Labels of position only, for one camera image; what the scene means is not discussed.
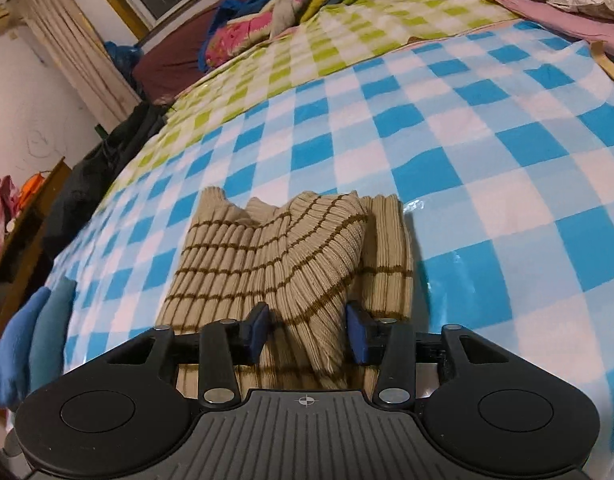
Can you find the blue folded cloth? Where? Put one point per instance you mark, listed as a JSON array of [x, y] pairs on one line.
[[19, 350]]

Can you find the maroon sofa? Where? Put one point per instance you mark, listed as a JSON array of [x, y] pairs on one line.
[[172, 55]]

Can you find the olive yellow cloth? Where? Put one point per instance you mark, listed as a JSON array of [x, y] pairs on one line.
[[322, 2]]

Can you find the orange cloth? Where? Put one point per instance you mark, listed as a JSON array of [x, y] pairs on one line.
[[33, 187]]

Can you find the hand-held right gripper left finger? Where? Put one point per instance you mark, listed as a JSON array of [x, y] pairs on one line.
[[259, 332]]

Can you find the blue bag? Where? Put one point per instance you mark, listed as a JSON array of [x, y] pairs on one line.
[[121, 57]]

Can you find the beige curtain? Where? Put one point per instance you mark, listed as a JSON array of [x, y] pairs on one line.
[[77, 45]]

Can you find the checked blue green bedsheet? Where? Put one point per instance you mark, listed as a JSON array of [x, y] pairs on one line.
[[487, 160]]

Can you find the teal folded cloth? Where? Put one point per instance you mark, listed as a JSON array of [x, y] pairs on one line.
[[54, 325]]

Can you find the beige striped knit sweater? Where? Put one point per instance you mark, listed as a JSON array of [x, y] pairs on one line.
[[287, 260]]

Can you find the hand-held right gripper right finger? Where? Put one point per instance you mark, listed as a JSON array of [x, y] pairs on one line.
[[357, 332]]

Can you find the black jacket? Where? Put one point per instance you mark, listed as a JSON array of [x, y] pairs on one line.
[[102, 165]]

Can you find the pink sheet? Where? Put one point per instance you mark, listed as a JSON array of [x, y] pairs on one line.
[[547, 22]]

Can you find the pink floral quilt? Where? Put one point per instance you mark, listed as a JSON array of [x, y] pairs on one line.
[[242, 30]]

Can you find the wooden cabinet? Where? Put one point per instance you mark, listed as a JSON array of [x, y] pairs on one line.
[[17, 255]]

